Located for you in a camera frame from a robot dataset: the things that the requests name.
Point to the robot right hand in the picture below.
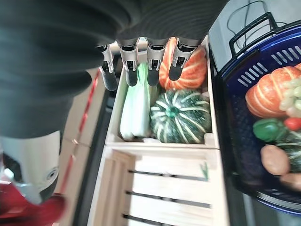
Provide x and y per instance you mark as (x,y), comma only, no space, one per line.
(47,47)

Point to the blue plastic shopping basket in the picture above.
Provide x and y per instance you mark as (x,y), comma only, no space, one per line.
(237,117)

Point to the cardboard box with red tape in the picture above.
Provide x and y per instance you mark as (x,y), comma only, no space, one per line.
(77,179)
(94,113)

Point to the pale wooden crate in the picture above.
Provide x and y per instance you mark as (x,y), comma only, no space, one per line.
(169,164)
(113,122)

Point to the pale green celery bunch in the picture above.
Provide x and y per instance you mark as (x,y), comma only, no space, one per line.
(136,110)

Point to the orange striped pumpkin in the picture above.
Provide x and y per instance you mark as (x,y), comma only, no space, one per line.
(265,94)
(192,70)

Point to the dark green striped pumpkin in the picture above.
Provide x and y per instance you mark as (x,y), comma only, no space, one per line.
(185,117)
(295,150)

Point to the red round object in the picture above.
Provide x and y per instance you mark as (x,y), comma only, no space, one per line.
(28,214)

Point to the small green leaf scrap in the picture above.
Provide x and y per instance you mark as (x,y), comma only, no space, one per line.
(205,171)

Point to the green bell pepper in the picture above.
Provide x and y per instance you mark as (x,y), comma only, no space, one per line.
(268,129)

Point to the green grape bunch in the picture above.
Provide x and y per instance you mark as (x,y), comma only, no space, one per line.
(292,94)

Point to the brown sweet potato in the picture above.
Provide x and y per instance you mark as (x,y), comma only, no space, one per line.
(275,160)
(292,181)

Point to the red tomato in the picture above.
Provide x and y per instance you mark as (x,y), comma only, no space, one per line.
(294,123)

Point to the black shelf frame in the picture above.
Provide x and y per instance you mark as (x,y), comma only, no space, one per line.
(100,131)

